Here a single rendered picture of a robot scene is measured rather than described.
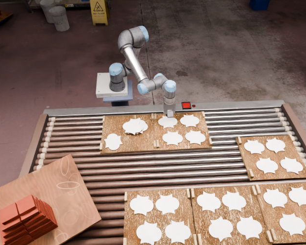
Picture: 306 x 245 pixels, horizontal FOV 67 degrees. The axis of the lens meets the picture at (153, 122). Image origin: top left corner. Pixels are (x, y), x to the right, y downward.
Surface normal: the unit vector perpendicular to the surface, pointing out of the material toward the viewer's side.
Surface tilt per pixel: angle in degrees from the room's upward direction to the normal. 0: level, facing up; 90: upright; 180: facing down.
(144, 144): 0
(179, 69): 0
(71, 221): 0
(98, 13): 77
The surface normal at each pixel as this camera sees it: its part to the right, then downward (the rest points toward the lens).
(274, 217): 0.00, -0.64
